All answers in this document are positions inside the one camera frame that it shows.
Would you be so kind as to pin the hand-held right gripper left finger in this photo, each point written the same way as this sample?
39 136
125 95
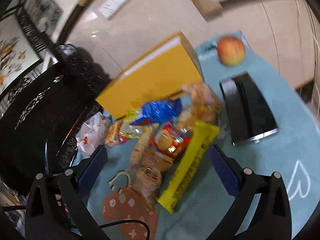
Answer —
92 167

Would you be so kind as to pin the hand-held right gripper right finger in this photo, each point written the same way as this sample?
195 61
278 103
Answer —
225 172

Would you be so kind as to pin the long yellow snack packet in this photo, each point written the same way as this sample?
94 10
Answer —
190 170

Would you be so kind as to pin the pink biscuit roll packet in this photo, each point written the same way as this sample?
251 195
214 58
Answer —
143 142

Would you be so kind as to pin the clear brown cookie packet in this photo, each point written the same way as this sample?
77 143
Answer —
152 172

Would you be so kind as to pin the yellow clear snack packet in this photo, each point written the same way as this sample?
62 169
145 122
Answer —
131 116

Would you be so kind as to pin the red orange biscuit packet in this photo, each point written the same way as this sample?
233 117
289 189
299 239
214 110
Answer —
166 140

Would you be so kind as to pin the blue chip bag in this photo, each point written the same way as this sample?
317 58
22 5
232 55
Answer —
157 110

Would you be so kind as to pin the yellow cardboard box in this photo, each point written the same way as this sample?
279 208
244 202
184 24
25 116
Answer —
150 85

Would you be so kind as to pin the light blue round mat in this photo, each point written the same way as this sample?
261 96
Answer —
250 180

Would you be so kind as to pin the white red-print snack bag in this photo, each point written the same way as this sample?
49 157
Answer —
91 132

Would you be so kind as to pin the glossy black case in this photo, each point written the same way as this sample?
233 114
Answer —
250 110

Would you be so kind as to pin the black carved wooden furniture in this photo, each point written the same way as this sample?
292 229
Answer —
37 110

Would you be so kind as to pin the red yellow apple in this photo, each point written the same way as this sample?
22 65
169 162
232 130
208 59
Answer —
230 51

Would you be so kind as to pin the framed flower painting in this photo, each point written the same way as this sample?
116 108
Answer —
15 55

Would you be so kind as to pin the framed ink painting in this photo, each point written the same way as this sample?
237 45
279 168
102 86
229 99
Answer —
42 10

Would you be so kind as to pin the white wall outlet plate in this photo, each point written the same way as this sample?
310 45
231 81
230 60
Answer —
117 2

